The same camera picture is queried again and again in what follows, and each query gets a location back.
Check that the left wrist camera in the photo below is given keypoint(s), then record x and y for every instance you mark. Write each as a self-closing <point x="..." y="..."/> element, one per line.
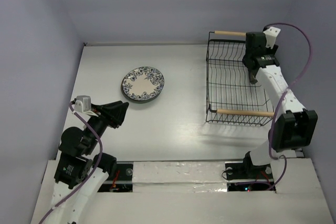
<point x="82" y="104"/>

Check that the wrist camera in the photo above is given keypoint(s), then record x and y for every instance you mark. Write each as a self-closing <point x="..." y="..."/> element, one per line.
<point x="271" y="34"/>
<point x="82" y="104"/>

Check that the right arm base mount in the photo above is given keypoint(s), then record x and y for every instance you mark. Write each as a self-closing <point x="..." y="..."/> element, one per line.
<point x="246" y="170"/>

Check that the black wire dish rack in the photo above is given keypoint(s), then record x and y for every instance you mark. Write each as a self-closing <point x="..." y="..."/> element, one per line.
<point x="230" y="97"/>

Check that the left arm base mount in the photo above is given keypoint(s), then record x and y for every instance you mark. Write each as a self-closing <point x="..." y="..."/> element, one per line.
<point x="123" y="172"/>

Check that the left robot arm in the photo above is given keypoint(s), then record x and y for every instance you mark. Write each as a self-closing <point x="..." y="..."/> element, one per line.
<point x="83" y="166"/>

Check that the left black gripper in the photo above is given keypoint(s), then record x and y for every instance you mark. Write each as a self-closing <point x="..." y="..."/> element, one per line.
<point x="113" y="113"/>

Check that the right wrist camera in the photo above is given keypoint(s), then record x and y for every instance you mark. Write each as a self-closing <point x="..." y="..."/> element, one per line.
<point x="271" y="34"/>

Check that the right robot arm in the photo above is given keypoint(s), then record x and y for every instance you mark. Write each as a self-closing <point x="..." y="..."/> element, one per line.
<point x="292" y="124"/>

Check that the grey patterned plate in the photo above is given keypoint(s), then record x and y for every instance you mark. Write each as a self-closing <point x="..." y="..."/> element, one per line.
<point x="139" y="93"/>

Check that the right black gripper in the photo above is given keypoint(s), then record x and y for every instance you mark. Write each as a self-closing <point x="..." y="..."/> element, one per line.
<point x="255" y="44"/>

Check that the blue floral white plate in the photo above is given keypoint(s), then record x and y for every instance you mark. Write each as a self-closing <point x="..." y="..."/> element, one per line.
<point x="145" y="76"/>

